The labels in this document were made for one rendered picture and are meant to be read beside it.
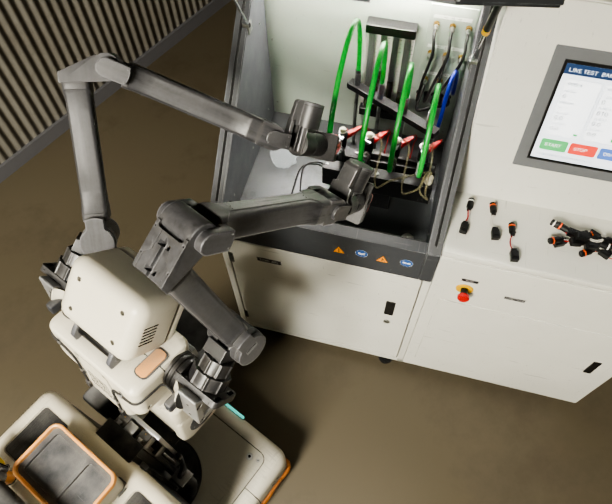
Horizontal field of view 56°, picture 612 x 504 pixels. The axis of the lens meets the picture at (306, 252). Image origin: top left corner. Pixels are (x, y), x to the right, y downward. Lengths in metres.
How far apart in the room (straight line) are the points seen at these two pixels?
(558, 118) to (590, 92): 0.10
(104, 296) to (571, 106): 1.19
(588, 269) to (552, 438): 1.03
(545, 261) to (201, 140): 2.07
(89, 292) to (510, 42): 1.11
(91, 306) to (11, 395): 1.61
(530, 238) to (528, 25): 0.58
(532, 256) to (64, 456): 1.33
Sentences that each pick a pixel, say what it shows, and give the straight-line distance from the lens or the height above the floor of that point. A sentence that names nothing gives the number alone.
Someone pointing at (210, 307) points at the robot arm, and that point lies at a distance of 1.04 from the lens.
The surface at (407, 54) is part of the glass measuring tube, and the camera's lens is 1.81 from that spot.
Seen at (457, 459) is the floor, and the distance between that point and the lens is 2.47.
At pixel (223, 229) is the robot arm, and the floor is 1.62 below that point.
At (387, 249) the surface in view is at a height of 0.93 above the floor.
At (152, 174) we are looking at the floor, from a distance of 3.14.
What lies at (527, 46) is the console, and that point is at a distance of 1.54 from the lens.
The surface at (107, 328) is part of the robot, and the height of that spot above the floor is 1.33.
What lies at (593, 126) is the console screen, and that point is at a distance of 1.66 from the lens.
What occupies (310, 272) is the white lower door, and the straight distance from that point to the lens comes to 1.91.
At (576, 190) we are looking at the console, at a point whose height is 1.06.
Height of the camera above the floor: 2.37
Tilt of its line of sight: 60 degrees down
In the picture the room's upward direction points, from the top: 2 degrees counter-clockwise
